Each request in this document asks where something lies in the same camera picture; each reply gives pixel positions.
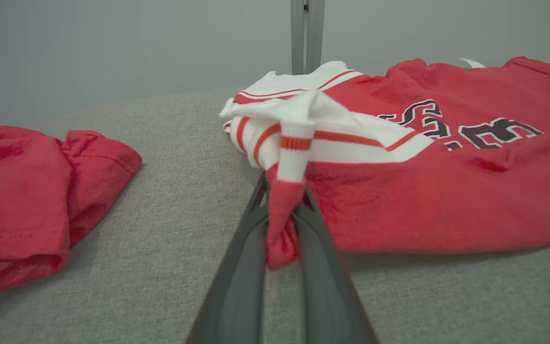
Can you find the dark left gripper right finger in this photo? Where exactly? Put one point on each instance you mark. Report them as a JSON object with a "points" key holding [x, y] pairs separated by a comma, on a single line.
{"points": [[327, 296]]}

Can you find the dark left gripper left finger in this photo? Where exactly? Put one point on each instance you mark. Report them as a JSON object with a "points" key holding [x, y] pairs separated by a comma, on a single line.
{"points": [[237, 286]]}

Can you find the red jersey with lettering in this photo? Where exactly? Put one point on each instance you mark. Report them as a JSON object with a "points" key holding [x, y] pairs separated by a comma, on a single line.
{"points": [[447, 200]]}

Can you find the red shorts white waistband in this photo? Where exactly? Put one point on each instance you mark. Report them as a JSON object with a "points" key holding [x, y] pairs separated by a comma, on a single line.
{"points": [[17, 200]]}

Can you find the grey fabric sofa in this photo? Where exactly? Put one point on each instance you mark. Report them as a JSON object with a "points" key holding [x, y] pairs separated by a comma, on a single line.
{"points": [[170, 191]]}

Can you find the grey metal post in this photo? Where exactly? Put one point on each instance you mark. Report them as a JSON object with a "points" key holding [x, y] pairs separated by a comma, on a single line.
{"points": [[299, 33]]}

